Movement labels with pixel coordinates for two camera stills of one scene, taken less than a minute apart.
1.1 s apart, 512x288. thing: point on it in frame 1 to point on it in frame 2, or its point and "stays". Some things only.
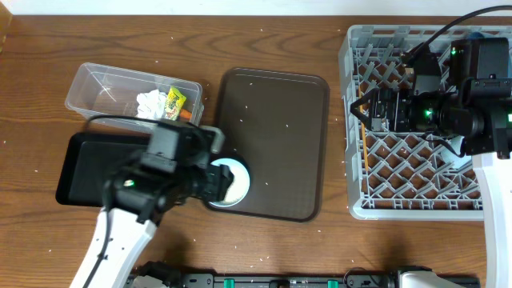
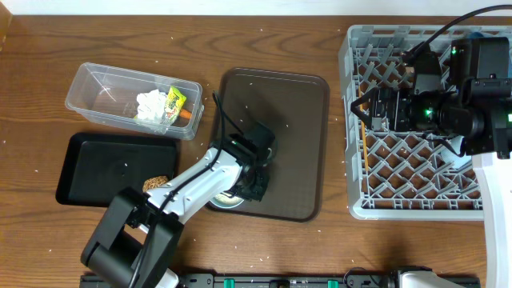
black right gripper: x=378 y=116 stays
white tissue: x=152 y=105 stays
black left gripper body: x=220 y=181 to x=255 y=183
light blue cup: x=450 y=156 stays
